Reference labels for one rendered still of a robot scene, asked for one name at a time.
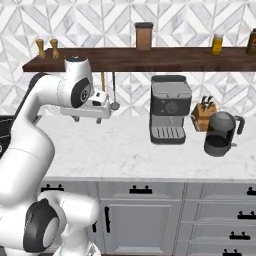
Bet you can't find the dark grey electric kettle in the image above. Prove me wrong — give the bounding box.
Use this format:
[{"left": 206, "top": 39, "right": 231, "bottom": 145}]
[{"left": 203, "top": 110, "right": 246, "bottom": 158}]

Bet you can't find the hanging metal ladle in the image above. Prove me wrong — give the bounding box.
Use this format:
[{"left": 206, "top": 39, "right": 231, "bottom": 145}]
[{"left": 110, "top": 71, "right": 121, "bottom": 112}]

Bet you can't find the wooden knife block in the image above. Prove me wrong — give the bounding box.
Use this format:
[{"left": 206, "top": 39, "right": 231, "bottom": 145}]
[{"left": 190, "top": 95, "right": 219, "bottom": 133}]

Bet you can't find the grey drawer front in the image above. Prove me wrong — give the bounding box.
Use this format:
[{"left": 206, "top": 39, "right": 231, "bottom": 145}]
[
  {"left": 180, "top": 199, "right": 256, "bottom": 224},
  {"left": 97, "top": 181, "right": 186, "bottom": 201},
  {"left": 173, "top": 241, "right": 256, "bottom": 256},
  {"left": 177, "top": 221, "right": 256, "bottom": 244},
  {"left": 183, "top": 181, "right": 256, "bottom": 202},
  {"left": 39, "top": 181, "right": 100, "bottom": 200}
]

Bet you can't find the hanging wooden-handled utensil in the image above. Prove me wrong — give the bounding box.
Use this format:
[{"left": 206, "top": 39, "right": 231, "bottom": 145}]
[{"left": 100, "top": 71, "right": 107, "bottom": 93}]

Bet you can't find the dark wooden wall shelf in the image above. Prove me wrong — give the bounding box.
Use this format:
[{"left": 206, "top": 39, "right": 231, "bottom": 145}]
[{"left": 22, "top": 46, "right": 256, "bottom": 73}]

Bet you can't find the brown canister with black lid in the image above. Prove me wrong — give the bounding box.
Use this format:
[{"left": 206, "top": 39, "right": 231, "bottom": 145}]
[{"left": 134, "top": 21, "right": 155, "bottom": 52}]

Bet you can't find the black stove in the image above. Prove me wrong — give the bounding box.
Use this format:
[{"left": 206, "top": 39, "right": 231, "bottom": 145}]
[{"left": 0, "top": 114, "right": 17, "bottom": 158}]

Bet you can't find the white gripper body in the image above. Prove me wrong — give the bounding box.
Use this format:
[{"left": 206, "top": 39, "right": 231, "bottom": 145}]
[{"left": 60, "top": 101, "right": 112, "bottom": 121}]

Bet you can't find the yellow jar with white lid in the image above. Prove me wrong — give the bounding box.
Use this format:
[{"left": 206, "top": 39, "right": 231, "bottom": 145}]
[{"left": 210, "top": 33, "right": 225, "bottom": 56}]

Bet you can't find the grey coffee machine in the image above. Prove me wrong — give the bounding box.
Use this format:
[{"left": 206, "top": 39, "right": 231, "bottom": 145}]
[{"left": 148, "top": 74, "right": 194, "bottom": 146}]

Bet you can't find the brown bottle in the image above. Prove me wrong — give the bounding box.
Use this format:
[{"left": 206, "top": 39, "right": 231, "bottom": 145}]
[{"left": 245, "top": 28, "right": 256, "bottom": 56}]

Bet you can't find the grey cupboard door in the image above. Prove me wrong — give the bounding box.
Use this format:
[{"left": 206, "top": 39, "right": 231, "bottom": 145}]
[
  {"left": 99, "top": 198, "right": 184, "bottom": 256},
  {"left": 87, "top": 198, "right": 105, "bottom": 256}
]

